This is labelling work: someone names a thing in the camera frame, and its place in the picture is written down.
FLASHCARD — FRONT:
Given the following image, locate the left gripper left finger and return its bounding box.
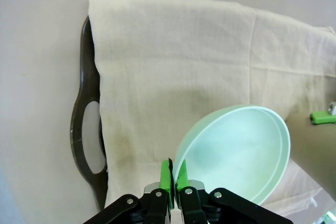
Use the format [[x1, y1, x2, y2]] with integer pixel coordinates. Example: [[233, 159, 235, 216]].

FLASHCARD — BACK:
[[82, 157, 174, 224]]

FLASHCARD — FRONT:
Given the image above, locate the mint green bowl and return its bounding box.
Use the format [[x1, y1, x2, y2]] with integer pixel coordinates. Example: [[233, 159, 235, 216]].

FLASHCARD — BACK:
[[172, 104, 291, 206]]

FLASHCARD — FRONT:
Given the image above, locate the dark brown handled tray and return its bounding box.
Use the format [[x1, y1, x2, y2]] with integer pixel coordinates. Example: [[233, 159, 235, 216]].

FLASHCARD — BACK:
[[69, 15, 108, 213]]

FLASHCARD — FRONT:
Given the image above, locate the beige cloth mat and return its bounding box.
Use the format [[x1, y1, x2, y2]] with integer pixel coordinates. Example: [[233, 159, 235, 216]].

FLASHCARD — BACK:
[[88, 0, 336, 224]]

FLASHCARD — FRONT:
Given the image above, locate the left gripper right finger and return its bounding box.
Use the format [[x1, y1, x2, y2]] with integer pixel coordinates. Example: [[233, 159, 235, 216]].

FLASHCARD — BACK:
[[175, 158, 293, 224]]

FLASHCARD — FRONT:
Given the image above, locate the tall brown cup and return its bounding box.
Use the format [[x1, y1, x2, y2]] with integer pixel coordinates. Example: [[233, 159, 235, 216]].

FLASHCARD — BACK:
[[285, 98, 336, 201]]

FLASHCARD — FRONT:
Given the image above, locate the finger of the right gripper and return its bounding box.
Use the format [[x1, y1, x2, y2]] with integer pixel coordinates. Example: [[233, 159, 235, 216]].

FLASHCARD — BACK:
[[319, 208, 336, 224], [309, 102, 336, 125]]

